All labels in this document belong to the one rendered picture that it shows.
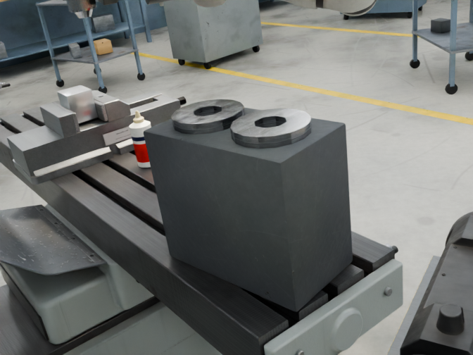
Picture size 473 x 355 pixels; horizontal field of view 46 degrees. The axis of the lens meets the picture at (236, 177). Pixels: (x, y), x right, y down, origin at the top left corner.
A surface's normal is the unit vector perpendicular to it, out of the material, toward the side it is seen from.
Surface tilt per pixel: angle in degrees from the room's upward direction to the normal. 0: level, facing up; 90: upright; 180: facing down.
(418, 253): 0
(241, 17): 90
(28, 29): 90
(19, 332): 0
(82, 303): 90
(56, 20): 90
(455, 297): 0
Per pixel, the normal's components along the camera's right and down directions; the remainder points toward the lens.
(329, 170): 0.73, 0.20
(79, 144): 0.57, 0.28
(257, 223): -0.67, 0.40
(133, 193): -0.13, -0.90
